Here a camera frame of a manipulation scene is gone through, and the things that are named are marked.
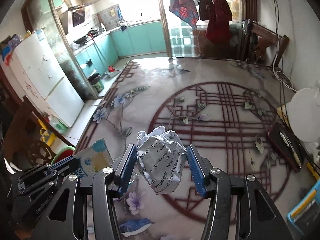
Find blue yellow snack bag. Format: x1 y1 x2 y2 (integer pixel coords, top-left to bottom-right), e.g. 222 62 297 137
74 139 113 178

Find red green trash basin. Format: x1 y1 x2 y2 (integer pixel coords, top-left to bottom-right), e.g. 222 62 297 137
51 146 75 165

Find teal kitchen cabinets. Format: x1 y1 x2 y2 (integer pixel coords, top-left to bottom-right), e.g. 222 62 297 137
74 21 166 77

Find dark wooden chair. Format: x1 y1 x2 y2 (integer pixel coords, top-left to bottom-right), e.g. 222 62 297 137
2 96 74 166

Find yellow toy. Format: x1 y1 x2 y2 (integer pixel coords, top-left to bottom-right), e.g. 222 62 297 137
38 119 57 147

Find black tablet device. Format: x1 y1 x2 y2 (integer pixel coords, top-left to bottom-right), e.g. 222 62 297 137
267 121 306 173

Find red broom with dustpan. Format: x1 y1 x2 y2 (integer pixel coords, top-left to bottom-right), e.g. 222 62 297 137
87 34 119 75

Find blue yellow toy box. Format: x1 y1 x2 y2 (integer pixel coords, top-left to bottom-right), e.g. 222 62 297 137
287 180 319 236

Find white round fan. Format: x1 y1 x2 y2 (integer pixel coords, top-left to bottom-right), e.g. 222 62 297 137
288 88 319 142

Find black wok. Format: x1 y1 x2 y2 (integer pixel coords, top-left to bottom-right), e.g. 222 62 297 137
73 35 88 46

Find red hanging garment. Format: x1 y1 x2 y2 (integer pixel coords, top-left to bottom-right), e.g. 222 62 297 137
206 0 232 44

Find white refrigerator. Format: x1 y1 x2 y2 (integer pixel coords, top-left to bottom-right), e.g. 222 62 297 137
1 29 84 127

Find far wooden chair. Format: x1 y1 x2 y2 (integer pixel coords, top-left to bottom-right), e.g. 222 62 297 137
240 20 290 68

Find black hanging bag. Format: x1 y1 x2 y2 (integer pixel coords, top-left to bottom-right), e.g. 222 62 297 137
198 0 213 21

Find plaid hanging cloth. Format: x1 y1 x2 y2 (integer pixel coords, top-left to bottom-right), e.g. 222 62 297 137
169 0 199 30

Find range hood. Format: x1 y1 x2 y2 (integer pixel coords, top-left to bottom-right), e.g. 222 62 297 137
57 4 92 35

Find black power cable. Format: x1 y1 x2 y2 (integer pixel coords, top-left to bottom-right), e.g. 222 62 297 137
265 0 298 106

